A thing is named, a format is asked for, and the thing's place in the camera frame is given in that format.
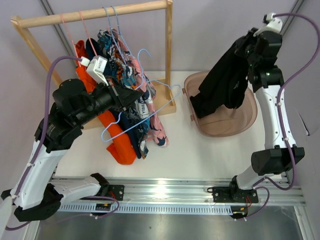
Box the blue orange patterned shorts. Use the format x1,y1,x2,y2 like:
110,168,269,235
97,30,150,159

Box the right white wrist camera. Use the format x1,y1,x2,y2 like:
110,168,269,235
253,12,283,37

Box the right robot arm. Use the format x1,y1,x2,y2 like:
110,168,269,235
228,28,305,202

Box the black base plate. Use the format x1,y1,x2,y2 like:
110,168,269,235
206,186,259,204
96,184,125,201

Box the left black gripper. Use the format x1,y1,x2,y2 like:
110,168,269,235
74,75,143,127

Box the pink plastic basin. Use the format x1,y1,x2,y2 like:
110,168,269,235
182,71,258,138

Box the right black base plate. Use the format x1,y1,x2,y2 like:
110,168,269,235
206,186,259,204

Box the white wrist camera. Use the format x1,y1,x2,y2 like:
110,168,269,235
253,12,283,37
80,55,109,86

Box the aluminium mounting rail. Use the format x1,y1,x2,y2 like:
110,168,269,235
33,177,307,207

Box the navy blue shorts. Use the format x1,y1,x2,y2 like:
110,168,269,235
85,38,101,60

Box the pink wire hanger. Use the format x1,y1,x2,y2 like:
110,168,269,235
59,13,79,58
78,10,98,56

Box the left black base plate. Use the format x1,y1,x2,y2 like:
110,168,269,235
96,184,125,201

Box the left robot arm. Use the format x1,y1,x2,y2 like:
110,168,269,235
1,78,142,222

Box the slotted cable duct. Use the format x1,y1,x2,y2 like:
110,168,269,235
59,202,233,216

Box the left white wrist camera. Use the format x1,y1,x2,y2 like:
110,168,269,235
80,55,109,86

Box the pink patterned shorts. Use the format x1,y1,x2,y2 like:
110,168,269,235
113,37,169,148

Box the blue wire hanger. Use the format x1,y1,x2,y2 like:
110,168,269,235
111,6,135,67
101,48,182,143
103,7,119,50

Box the black shorts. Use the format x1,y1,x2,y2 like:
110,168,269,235
190,36,249,119

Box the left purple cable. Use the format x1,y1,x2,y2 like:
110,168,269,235
4,55,85,231

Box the wooden clothes rack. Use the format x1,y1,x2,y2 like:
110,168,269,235
10,0,177,131

